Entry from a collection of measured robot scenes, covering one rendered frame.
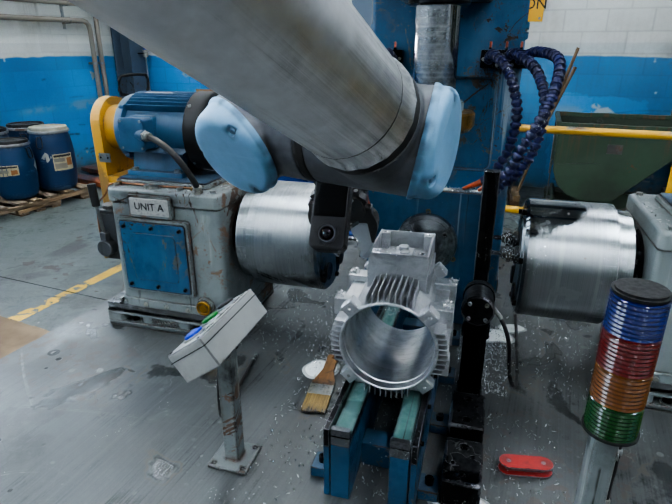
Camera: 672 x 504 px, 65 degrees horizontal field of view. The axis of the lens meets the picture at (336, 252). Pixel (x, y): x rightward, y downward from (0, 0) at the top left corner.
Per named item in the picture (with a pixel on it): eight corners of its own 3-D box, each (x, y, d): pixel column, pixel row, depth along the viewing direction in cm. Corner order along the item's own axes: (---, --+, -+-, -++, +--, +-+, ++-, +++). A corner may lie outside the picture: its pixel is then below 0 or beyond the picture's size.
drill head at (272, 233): (234, 253, 149) (228, 166, 140) (360, 268, 140) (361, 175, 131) (187, 290, 127) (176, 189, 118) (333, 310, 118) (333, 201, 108)
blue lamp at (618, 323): (598, 314, 63) (605, 280, 61) (655, 321, 61) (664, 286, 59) (607, 340, 57) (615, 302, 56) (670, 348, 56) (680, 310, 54)
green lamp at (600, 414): (579, 408, 67) (585, 379, 66) (631, 417, 66) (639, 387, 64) (586, 440, 62) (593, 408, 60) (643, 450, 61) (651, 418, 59)
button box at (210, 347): (238, 328, 92) (221, 303, 91) (268, 311, 89) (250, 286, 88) (186, 384, 77) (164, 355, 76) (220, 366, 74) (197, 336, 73)
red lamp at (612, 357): (592, 347, 64) (598, 314, 63) (647, 355, 63) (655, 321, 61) (600, 375, 59) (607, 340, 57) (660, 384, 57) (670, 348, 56)
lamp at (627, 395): (585, 379, 66) (592, 347, 64) (639, 387, 64) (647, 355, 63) (593, 408, 60) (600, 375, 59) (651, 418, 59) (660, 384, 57)
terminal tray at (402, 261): (378, 264, 101) (379, 228, 98) (434, 270, 98) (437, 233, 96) (365, 290, 90) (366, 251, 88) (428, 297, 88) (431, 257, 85)
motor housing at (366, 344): (356, 331, 108) (357, 244, 101) (451, 344, 103) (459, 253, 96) (329, 389, 90) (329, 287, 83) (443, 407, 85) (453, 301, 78)
